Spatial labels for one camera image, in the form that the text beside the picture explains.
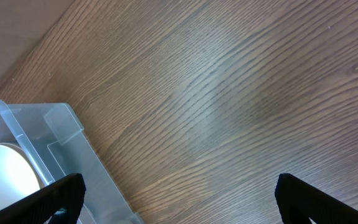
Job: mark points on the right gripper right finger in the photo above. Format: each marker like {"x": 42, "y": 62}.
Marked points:
{"x": 301, "y": 203}

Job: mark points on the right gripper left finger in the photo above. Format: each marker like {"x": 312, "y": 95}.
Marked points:
{"x": 59, "y": 202}

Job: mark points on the cream bowl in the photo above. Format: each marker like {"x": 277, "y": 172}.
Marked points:
{"x": 18, "y": 177}

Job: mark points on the clear plastic storage container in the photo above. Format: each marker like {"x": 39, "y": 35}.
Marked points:
{"x": 52, "y": 138}

